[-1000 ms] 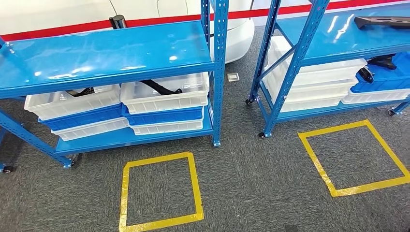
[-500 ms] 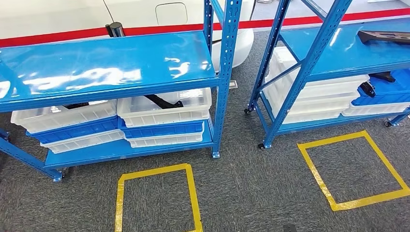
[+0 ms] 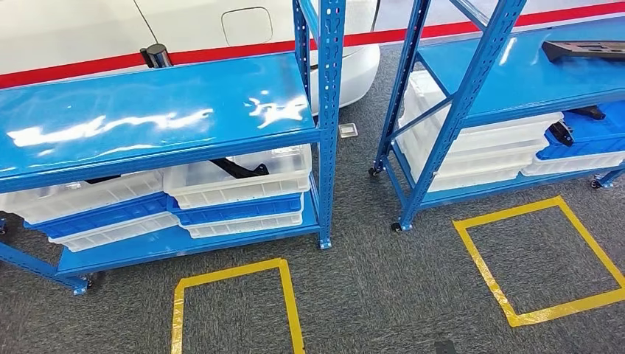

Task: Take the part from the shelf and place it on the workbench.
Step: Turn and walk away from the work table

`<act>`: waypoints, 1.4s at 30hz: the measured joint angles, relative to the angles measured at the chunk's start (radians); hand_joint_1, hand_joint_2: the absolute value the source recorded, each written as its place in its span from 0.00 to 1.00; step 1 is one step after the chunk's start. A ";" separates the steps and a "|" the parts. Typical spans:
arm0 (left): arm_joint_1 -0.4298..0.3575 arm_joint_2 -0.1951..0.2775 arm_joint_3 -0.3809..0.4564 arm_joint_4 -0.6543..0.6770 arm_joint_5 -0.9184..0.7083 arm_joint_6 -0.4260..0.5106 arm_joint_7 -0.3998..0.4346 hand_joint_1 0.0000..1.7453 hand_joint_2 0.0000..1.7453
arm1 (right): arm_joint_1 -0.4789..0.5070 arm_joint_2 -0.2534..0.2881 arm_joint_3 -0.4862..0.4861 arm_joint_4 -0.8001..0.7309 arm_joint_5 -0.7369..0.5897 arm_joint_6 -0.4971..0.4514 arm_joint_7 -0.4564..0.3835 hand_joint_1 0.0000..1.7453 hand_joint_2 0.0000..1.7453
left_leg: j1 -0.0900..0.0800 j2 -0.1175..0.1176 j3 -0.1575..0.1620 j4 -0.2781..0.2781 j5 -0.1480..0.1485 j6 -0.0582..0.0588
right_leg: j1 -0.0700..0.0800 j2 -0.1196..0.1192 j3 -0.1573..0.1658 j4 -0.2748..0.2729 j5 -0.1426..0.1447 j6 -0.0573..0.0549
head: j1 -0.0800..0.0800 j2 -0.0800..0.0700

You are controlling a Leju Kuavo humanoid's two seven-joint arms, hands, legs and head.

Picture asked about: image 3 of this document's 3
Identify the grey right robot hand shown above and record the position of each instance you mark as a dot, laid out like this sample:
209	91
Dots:
444	348

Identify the red barrier belt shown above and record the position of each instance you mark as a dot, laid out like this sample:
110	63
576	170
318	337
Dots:
234	50
73	71

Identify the yellow floor tape square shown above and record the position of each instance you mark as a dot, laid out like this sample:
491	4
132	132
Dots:
288	303

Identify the white plastic crate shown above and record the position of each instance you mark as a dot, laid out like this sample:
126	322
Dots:
488	168
503	132
73	203
112	234
239	227
571	166
234	190

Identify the blue plastic crate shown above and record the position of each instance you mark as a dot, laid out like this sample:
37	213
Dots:
600	124
581	149
234	210
97	217

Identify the white car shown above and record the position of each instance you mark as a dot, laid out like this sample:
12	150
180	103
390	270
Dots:
73	34

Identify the blue steel shelf rack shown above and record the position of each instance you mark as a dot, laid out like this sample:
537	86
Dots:
146	107
512	78

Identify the small grey floor plate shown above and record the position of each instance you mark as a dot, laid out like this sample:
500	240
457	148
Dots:
348	130

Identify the black stanchion post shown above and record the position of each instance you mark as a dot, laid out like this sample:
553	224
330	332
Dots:
156	55

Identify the black curved part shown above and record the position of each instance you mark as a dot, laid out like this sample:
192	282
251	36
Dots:
239	170
586	50
102	180
561	134

